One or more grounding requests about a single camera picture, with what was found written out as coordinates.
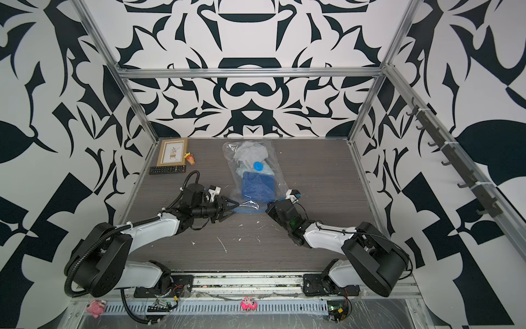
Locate dark blue towel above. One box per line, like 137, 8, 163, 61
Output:
242, 172, 276, 202

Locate clear plastic vacuum bag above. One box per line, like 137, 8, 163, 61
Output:
222, 139, 288, 214

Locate grey towel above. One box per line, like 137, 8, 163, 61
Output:
234, 141, 268, 168

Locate light teal towel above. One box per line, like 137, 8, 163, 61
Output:
236, 161, 275, 178

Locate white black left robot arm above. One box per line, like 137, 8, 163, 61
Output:
64, 183, 240, 297

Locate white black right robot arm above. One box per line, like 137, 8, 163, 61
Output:
267, 200, 412, 297

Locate black tv remote control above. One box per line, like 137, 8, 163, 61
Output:
149, 165, 186, 175

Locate ice cream cone toy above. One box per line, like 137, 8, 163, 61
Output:
184, 152, 196, 166

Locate small green circuit board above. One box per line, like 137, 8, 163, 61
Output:
153, 300, 178, 311

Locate black electronics box with led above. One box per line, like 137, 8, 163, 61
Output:
328, 301, 353, 323

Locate wooden picture frame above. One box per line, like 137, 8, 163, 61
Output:
157, 138, 188, 167

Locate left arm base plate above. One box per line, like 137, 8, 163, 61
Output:
134, 275, 194, 298

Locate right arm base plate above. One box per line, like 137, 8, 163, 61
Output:
302, 274, 361, 297

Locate magenta toy on rail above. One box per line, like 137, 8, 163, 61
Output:
241, 296, 258, 311

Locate white slotted cable duct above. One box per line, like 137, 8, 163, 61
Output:
128, 300, 329, 317

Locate pink toy on rail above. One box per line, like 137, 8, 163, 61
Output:
85, 300, 107, 319

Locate black corrugated cable conduit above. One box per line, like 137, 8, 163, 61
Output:
63, 217, 161, 297

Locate black wall hook rack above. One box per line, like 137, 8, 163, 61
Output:
409, 105, 504, 218

